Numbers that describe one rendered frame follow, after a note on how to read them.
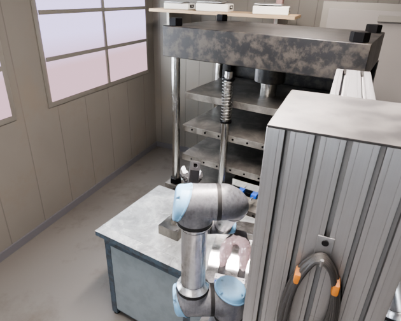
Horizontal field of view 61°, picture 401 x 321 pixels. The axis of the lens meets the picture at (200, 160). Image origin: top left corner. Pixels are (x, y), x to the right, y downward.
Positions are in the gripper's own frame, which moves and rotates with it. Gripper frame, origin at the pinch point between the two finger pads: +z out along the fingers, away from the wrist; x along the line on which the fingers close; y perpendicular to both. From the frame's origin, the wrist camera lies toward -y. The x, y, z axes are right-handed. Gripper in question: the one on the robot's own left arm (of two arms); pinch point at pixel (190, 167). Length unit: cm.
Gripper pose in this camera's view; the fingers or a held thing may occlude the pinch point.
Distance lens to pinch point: 163.8
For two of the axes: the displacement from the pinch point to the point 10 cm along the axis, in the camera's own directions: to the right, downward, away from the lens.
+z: -0.6, -4.4, 9.0
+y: -1.7, 8.9, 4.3
